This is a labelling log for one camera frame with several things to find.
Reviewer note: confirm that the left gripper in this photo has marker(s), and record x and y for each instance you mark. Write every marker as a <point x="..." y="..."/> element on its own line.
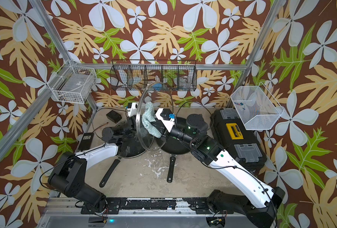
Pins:
<point x="131" y="125"/>

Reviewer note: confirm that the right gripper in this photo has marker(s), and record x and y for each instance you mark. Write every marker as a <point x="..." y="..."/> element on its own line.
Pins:
<point x="165" y="127"/>

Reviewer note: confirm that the green microfibre cloth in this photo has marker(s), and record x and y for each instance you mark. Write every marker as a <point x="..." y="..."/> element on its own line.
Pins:
<point x="147" y="118"/>

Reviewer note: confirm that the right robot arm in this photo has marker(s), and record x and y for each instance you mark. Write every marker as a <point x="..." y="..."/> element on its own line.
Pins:
<point x="259" y="202"/>

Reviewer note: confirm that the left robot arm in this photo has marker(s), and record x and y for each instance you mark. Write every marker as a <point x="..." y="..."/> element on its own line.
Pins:
<point x="68" y="177"/>

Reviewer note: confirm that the small black box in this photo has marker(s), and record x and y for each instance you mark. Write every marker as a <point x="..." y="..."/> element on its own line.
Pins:
<point x="114" y="116"/>

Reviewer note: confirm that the black power adapter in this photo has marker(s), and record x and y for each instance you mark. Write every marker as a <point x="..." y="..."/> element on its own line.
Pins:
<point x="86" y="141"/>

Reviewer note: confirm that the right black frying pan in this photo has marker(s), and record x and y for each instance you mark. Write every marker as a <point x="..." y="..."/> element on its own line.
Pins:
<point x="174" y="147"/>

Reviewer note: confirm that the black frying pan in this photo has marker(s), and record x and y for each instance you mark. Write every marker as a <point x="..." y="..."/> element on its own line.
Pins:
<point x="110" y="171"/>
<point x="174" y="147"/>

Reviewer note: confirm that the black tool case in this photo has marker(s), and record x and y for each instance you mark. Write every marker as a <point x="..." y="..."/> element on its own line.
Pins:
<point x="228" y="130"/>

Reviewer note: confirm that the left black frying pan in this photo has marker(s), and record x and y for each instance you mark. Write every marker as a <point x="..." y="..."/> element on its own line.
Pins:
<point x="110" y="171"/>

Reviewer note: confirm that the blue object in basket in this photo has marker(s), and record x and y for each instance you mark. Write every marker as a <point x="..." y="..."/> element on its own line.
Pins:
<point x="157" y="87"/>

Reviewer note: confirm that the white mesh basket right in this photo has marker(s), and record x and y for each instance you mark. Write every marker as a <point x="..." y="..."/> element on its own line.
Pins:
<point x="257" y="108"/>

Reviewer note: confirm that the black wire basket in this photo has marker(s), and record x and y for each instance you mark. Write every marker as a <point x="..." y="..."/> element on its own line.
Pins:
<point x="177" y="75"/>

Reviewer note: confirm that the white wire basket left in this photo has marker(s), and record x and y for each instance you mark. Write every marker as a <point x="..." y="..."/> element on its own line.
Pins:
<point x="72" y="83"/>

